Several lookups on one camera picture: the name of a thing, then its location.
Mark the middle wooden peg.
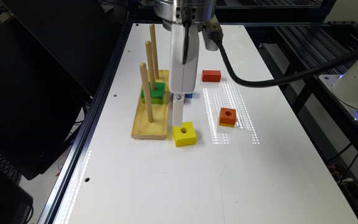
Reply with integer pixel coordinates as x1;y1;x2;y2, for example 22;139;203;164
145;40;156;91

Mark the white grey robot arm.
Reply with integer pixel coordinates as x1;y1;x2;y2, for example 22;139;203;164
154;0;216;127

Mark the wooden peg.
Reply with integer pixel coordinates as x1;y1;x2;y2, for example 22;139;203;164
145;40;156;91
149;24;159;80
139;62;154;123

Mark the front wooden peg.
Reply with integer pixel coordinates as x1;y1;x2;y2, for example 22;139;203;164
139;62;154;123

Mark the wooden peg base board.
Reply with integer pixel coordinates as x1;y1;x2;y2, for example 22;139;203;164
131;69;172;141

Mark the yellow square block with hole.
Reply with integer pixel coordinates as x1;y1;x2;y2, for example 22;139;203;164
173;122;197;147

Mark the red rectangular block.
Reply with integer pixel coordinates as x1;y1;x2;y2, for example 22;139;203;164
201;70;221;82

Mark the rear wooden peg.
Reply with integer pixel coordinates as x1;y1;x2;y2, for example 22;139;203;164
149;24;159;80

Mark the thick black cable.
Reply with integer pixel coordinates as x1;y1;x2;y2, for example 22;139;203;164
203;18;358;88

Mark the green square block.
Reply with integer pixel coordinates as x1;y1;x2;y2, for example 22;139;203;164
150;82;165;105

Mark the orange block with hole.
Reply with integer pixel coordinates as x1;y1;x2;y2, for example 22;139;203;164
218;108;237;128

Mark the black monitor panel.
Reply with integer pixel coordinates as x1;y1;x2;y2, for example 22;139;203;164
0;0;117;180

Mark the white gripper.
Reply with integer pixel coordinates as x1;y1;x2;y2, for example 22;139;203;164
169;23;200;127

